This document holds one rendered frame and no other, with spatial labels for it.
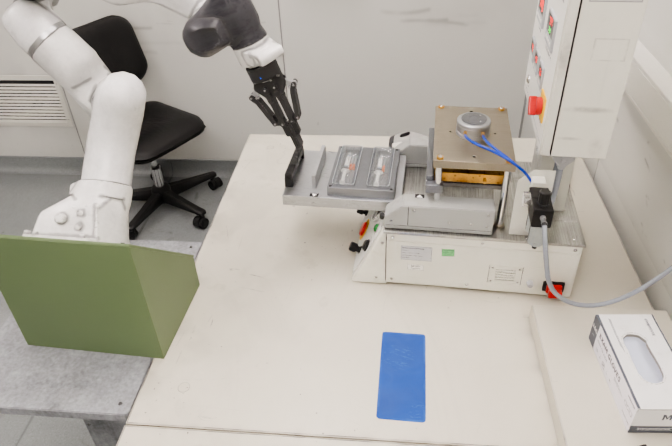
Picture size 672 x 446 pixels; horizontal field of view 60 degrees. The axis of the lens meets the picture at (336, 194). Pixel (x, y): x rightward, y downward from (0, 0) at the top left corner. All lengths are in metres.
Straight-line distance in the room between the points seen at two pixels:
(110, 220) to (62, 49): 0.39
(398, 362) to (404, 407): 0.11
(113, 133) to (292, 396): 0.69
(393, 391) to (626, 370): 0.46
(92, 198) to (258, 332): 0.48
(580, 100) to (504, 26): 1.70
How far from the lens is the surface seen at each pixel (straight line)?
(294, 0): 2.87
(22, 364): 1.56
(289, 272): 1.57
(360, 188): 1.43
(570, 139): 1.29
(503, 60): 2.98
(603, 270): 1.67
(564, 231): 1.47
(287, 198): 1.47
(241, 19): 1.36
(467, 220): 1.38
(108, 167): 1.40
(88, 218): 1.38
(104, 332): 1.44
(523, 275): 1.49
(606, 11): 1.19
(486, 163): 1.33
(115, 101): 1.36
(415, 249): 1.43
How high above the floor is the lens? 1.81
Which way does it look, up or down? 35 degrees down
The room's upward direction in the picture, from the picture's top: 3 degrees counter-clockwise
